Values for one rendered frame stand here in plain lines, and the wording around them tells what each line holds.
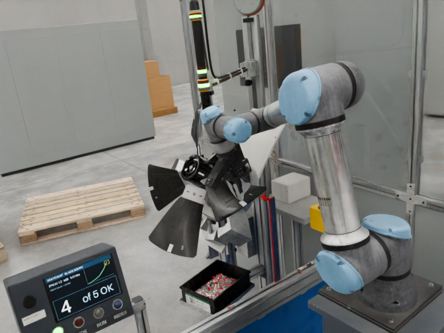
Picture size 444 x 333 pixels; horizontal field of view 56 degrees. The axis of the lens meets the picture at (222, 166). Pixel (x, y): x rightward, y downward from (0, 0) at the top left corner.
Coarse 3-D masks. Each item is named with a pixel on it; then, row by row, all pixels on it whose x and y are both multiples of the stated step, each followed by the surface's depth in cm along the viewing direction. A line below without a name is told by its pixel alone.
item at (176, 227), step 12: (180, 204) 174; (192, 204) 175; (168, 216) 174; (180, 216) 173; (192, 216) 173; (156, 228) 175; (168, 228) 173; (180, 228) 172; (192, 228) 172; (156, 240) 173; (168, 240) 171; (180, 240) 170; (192, 240) 170; (180, 252) 169; (192, 252) 168
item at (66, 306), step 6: (72, 294) 102; (60, 300) 100; (66, 300) 101; (72, 300) 102; (54, 306) 99; (60, 306) 100; (66, 306) 101; (72, 306) 101; (60, 312) 100; (66, 312) 101; (72, 312) 101; (60, 318) 100
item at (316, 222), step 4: (316, 204) 163; (312, 208) 160; (316, 208) 159; (312, 212) 161; (316, 212) 159; (312, 216) 161; (316, 216) 159; (320, 216) 157; (312, 220) 162; (316, 220) 160; (320, 220) 158; (312, 224) 163; (316, 224) 160; (320, 224) 159; (312, 228) 163; (316, 228) 161; (320, 228) 159
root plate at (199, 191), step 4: (188, 184) 177; (188, 188) 177; (192, 188) 177; (196, 188) 177; (200, 188) 177; (184, 192) 176; (188, 192) 176; (192, 192) 176; (196, 192) 177; (200, 192) 177; (204, 192) 177; (184, 196) 176; (188, 196) 176; (192, 196) 176; (196, 196) 176; (204, 196) 176; (192, 200) 176; (196, 200) 176; (200, 200) 176
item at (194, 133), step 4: (200, 104) 191; (200, 108) 189; (196, 112) 196; (196, 116) 193; (196, 120) 192; (192, 124) 203; (196, 124) 190; (192, 128) 203; (196, 128) 189; (192, 132) 204; (196, 132) 188; (192, 136) 205; (196, 136) 187; (196, 140) 186; (196, 144) 185
